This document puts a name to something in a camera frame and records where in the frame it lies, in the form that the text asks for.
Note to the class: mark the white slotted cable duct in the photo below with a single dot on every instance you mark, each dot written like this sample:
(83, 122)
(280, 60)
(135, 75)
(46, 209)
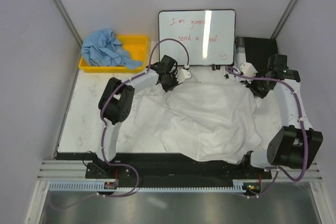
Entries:
(106, 187)

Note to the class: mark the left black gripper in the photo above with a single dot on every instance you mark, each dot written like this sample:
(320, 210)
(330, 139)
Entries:
(173, 74)

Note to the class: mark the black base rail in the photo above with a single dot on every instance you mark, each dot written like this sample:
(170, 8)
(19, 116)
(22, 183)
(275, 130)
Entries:
(152, 167)

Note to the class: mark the yellow plastic bin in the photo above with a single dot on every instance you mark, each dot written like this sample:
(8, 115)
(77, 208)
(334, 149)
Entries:
(136, 45)

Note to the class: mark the blue long sleeve shirt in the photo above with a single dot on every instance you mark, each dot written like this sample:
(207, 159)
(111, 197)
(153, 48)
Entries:
(103, 49)

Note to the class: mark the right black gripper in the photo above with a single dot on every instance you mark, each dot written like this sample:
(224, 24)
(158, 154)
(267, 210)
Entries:
(251, 86)

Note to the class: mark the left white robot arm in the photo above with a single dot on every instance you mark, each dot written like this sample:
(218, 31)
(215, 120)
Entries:
(116, 103)

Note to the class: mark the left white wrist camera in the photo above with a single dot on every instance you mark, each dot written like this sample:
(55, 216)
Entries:
(182, 75)

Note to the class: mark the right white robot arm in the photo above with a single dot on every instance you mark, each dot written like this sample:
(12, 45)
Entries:
(296, 143)

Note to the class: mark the white long sleeve shirt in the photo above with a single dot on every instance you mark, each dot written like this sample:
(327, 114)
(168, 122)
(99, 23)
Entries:
(205, 122)

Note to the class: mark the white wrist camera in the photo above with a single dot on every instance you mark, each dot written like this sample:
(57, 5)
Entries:
(182, 75)
(247, 69)

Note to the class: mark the whiteboard with red writing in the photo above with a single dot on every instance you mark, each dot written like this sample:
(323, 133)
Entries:
(203, 37)

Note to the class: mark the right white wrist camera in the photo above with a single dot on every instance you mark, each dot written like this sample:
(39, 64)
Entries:
(247, 69)

